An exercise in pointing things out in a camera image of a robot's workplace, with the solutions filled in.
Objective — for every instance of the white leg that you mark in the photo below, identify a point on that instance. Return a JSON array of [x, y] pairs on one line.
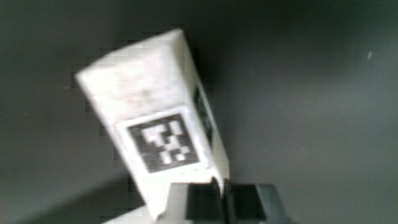
[[145, 91]]

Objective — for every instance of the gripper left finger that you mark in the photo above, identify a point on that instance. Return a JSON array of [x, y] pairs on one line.
[[194, 206]]

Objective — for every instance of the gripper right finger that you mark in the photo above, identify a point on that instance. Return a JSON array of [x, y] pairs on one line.
[[253, 205]]

